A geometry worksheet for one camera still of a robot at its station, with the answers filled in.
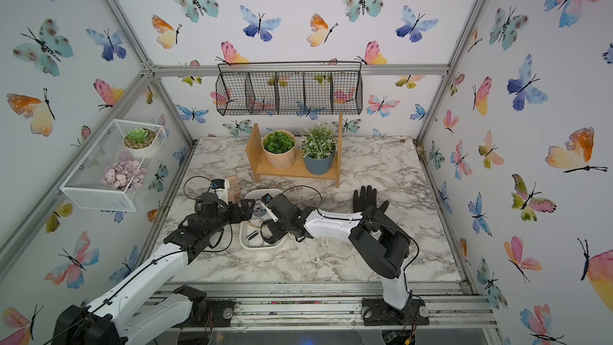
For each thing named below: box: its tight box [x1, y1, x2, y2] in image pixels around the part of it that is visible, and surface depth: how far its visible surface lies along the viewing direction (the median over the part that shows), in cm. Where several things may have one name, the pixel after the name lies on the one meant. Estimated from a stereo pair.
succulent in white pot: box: [122, 126, 158, 159], surface depth 73 cm
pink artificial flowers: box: [100, 159, 147, 190], surface depth 64 cm
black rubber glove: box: [352, 185, 390, 214], surface depth 102 cm
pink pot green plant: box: [261, 129, 297, 171], surface depth 96 cm
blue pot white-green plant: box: [300, 122, 337, 176], surface depth 90 cm
